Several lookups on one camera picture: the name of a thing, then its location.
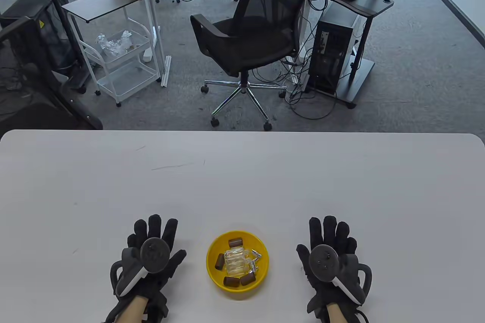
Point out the large black equipment frame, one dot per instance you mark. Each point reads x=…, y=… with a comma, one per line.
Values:
x=22, y=65

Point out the person's left forearm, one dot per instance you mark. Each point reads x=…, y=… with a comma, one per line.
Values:
x=130, y=309

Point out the dark wooden cart top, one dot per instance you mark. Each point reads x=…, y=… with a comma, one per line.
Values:
x=102, y=3

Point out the person's left hand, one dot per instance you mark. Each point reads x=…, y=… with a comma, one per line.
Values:
x=166, y=236

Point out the black equipment cabinet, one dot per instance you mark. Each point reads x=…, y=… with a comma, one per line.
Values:
x=45, y=35

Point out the yellow bowl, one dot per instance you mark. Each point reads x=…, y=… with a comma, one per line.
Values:
x=246, y=239

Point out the black mesh office chair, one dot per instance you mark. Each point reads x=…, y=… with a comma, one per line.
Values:
x=265, y=1

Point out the brown perfume bottle cap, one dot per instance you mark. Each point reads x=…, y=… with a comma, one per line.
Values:
x=247, y=280
x=231, y=281
x=219, y=262
x=235, y=242

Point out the black mobile computer stand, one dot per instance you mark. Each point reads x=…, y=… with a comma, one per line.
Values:
x=373, y=7

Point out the black stand pole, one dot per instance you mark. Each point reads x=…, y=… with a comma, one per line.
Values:
x=57, y=1

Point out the black computer tower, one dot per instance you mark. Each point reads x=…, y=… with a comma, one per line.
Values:
x=333, y=50

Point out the white metal frame desk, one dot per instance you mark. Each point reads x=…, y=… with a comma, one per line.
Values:
x=152, y=16

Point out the crumpled clear plastic wrap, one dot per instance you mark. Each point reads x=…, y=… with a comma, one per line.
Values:
x=113, y=44

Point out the black and white tracking controller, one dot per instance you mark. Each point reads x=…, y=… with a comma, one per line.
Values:
x=323, y=262
x=154, y=255

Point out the person's right forearm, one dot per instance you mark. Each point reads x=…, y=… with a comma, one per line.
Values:
x=335, y=315

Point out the white metal utility cart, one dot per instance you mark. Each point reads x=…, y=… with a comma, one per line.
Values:
x=129, y=80

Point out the person's right hand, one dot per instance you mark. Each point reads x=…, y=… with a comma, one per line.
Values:
x=329, y=232

